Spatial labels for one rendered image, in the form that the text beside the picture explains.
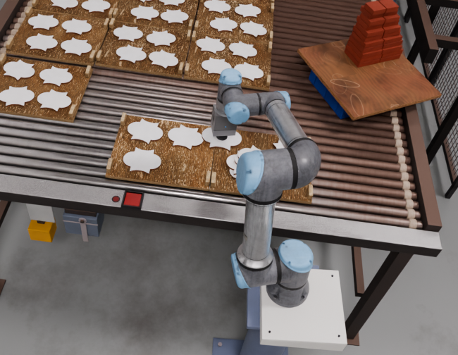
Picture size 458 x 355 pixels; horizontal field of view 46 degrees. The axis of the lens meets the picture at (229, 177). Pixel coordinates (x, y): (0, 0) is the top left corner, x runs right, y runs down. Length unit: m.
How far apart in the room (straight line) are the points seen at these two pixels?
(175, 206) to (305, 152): 0.77
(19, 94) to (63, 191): 0.56
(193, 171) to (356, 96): 0.84
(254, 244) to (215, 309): 1.30
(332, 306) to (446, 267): 1.58
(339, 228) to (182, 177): 0.65
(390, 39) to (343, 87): 0.34
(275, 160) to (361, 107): 1.09
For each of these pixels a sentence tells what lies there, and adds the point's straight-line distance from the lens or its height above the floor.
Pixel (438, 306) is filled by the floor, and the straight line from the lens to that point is 3.27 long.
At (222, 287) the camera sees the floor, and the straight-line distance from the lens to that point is 2.96.
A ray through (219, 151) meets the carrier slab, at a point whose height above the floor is 0.94.
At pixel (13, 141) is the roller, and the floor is 0.92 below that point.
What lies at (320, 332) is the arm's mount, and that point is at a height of 0.93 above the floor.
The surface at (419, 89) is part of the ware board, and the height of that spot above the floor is 1.04.
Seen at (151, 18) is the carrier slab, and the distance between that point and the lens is 2.94.
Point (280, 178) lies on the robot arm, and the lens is 1.44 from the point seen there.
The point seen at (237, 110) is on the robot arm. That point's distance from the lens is 1.75.
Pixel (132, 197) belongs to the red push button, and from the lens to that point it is 2.10.
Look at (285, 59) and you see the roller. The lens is 2.82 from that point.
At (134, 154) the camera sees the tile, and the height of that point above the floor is 0.95.
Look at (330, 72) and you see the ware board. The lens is 2.61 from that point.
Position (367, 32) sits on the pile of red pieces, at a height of 1.22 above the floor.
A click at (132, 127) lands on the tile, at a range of 2.32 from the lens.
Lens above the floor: 2.59
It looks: 50 degrees down
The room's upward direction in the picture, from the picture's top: 10 degrees clockwise
